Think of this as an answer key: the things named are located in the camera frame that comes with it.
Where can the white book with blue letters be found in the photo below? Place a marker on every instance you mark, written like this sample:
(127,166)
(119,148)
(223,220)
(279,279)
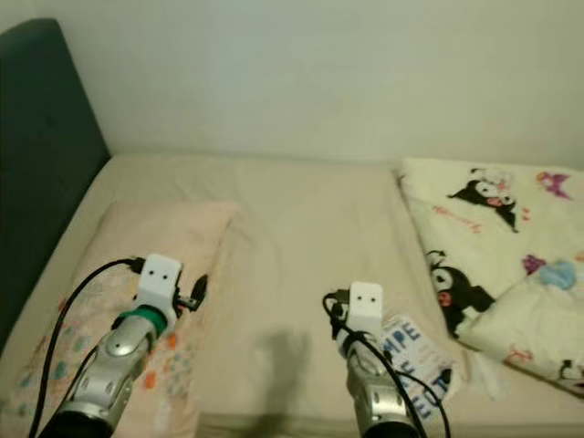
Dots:
(406,342)

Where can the cream cartoon print blanket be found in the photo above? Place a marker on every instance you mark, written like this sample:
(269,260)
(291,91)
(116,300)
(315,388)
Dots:
(493,246)

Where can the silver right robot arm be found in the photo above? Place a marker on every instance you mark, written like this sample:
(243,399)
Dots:
(374,401)

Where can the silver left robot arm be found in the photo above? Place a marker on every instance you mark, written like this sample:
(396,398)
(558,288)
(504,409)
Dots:
(119,365)

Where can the beige bed mattress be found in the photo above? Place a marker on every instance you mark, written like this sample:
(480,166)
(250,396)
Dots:
(319,237)

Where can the dark padded headboard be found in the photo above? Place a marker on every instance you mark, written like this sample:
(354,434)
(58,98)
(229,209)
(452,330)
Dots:
(46,137)

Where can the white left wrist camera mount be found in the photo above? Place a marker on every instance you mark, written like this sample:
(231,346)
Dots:
(160,278)

